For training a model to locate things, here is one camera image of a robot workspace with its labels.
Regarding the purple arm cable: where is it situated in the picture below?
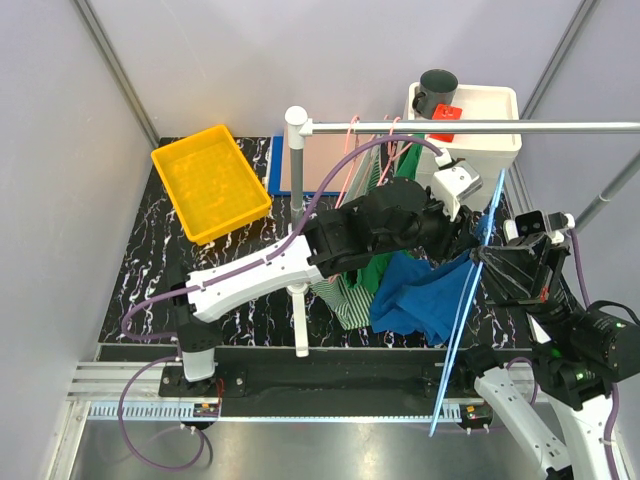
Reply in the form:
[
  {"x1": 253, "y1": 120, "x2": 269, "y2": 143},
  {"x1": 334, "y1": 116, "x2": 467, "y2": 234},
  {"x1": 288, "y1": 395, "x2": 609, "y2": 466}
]
[
  {"x1": 569, "y1": 229, "x2": 621, "y2": 480},
  {"x1": 121, "y1": 135, "x2": 446, "y2": 344}
]

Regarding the white rack foot bar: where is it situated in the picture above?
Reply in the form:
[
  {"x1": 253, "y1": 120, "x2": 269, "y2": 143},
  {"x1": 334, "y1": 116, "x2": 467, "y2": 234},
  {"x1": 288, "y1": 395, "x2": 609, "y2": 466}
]
[{"x1": 289, "y1": 284, "x2": 309, "y2": 358}]

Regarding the blue framed pink board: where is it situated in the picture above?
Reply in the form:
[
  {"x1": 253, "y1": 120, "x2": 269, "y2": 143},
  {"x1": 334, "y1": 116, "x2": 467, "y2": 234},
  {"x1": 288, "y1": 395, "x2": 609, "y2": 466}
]
[{"x1": 267, "y1": 134, "x2": 346, "y2": 195}]

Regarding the blue tank top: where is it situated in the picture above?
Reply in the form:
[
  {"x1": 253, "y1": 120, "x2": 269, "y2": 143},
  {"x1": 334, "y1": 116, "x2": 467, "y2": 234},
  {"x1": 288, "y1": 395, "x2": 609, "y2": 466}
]
[{"x1": 369, "y1": 251, "x2": 474, "y2": 346}]

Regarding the metal clothes rail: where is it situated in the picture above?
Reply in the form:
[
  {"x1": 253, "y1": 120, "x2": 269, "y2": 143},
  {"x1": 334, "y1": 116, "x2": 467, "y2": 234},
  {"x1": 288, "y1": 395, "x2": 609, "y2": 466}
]
[{"x1": 299, "y1": 120, "x2": 639, "y2": 136}]

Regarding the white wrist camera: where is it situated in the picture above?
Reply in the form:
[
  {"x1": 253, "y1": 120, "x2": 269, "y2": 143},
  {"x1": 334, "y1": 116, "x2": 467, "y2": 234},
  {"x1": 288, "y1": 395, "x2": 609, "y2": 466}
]
[
  {"x1": 515, "y1": 210, "x2": 576, "y2": 245},
  {"x1": 430, "y1": 161, "x2": 483, "y2": 222}
]

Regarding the light blue wire hanger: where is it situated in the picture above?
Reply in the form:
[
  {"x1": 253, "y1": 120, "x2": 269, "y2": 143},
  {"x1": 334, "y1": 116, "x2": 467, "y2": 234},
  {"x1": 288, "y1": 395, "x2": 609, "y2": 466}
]
[{"x1": 429, "y1": 169, "x2": 506, "y2": 437}]

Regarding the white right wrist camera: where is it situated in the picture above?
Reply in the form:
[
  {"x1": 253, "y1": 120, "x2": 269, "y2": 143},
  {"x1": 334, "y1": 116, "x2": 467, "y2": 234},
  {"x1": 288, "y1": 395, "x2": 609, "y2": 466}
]
[{"x1": 515, "y1": 210, "x2": 576, "y2": 245}]

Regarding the red plastic block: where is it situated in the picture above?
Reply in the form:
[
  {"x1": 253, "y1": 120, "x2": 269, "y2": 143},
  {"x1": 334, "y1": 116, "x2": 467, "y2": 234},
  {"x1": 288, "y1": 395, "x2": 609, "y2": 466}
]
[{"x1": 430, "y1": 104, "x2": 463, "y2": 143}]

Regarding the black marbled mat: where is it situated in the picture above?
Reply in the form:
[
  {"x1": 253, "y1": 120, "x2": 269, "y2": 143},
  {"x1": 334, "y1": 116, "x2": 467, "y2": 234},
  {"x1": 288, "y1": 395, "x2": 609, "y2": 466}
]
[{"x1": 95, "y1": 135, "x2": 551, "y2": 351}]

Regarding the white drawer unit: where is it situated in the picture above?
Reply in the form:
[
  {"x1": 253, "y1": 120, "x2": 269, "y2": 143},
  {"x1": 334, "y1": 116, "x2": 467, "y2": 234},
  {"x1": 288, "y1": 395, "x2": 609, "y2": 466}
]
[{"x1": 428, "y1": 84, "x2": 522, "y2": 211}]

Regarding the dark grey mug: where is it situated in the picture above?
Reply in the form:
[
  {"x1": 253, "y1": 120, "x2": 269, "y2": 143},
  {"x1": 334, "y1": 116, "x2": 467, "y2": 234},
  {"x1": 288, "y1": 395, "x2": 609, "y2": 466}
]
[{"x1": 412, "y1": 69, "x2": 459, "y2": 119}]

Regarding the pink wire hanger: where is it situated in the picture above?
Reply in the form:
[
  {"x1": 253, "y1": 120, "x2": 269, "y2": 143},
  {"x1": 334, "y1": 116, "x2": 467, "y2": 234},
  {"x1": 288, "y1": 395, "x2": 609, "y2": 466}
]
[
  {"x1": 335, "y1": 115, "x2": 371, "y2": 208},
  {"x1": 377, "y1": 141, "x2": 409, "y2": 186}
]

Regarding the white grey rack post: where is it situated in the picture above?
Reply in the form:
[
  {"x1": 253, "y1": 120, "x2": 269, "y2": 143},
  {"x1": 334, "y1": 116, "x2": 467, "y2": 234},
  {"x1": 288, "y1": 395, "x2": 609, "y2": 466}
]
[{"x1": 284, "y1": 106, "x2": 309, "y2": 227}]

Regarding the green white striped tank top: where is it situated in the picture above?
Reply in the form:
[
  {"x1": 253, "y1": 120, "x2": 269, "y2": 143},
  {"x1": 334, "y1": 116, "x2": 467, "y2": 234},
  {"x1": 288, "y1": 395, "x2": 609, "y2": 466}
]
[{"x1": 311, "y1": 167, "x2": 377, "y2": 330}]

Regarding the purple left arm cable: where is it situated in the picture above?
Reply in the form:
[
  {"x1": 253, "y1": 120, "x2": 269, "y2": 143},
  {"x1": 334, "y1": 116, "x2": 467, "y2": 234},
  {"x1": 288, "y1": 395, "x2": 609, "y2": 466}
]
[{"x1": 121, "y1": 135, "x2": 446, "y2": 344}]

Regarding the purple floor cable loop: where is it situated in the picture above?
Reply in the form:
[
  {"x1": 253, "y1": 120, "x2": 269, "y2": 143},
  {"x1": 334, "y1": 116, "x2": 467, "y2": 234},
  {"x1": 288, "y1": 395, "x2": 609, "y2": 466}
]
[{"x1": 117, "y1": 357, "x2": 213, "y2": 471}]

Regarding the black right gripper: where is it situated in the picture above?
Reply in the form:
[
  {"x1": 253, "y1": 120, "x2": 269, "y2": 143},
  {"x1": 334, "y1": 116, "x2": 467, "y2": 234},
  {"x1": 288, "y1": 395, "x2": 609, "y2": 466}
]
[{"x1": 470, "y1": 228, "x2": 584, "y2": 343}]

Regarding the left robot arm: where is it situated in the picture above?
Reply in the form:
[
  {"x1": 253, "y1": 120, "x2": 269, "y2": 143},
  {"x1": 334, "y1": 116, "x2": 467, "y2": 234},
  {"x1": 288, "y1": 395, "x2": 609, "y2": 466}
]
[{"x1": 177, "y1": 170, "x2": 481, "y2": 396}]

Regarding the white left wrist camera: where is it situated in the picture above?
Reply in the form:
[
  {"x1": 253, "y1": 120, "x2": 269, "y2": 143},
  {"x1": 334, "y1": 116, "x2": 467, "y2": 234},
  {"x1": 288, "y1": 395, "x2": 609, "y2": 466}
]
[{"x1": 430, "y1": 161, "x2": 483, "y2": 222}]

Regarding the yellow plastic bin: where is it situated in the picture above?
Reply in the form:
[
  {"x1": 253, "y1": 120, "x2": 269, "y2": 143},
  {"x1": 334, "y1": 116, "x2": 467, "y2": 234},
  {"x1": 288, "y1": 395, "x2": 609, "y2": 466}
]
[{"x1": 151, "y1": 125, "x2": 272, "y2": 246}]

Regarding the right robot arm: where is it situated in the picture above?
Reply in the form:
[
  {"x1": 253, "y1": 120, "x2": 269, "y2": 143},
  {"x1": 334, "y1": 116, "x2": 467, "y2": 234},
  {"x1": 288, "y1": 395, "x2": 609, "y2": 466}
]
[{"x1": 453, "y1": 233, "x2": 639, "y2": 479}]

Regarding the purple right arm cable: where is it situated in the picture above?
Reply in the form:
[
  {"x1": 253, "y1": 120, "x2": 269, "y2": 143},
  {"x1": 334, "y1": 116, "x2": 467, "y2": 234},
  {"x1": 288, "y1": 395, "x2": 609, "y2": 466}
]
[{"x1": 569, "y1": 229, "x2": 621, "y2": 480}]

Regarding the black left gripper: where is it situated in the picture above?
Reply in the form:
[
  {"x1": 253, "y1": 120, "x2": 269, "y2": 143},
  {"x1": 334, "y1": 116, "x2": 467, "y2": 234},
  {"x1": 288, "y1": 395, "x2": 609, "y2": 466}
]
[{"x1": 373, "y1": 185, "x2": 479, "y2": 263}]

